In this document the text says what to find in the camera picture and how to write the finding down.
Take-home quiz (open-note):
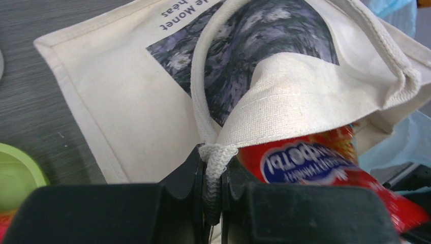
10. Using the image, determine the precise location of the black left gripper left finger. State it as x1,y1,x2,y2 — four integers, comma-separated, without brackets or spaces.
3,149,203,243

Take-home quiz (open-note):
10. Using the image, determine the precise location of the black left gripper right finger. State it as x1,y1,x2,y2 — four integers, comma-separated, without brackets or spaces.
222,160,401,243

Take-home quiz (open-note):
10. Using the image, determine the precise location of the red candy bag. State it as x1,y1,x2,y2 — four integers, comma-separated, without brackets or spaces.
238,124,430,233

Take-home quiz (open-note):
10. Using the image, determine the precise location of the canvas tote bag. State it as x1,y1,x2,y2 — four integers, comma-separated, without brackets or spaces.
34,1,430,224

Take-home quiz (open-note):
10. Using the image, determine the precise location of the blue plastic grocery bag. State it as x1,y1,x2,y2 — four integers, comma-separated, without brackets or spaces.
357,0,431,196

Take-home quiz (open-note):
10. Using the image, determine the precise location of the green plastic tray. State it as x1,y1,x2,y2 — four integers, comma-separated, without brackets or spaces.
1,143,50,212

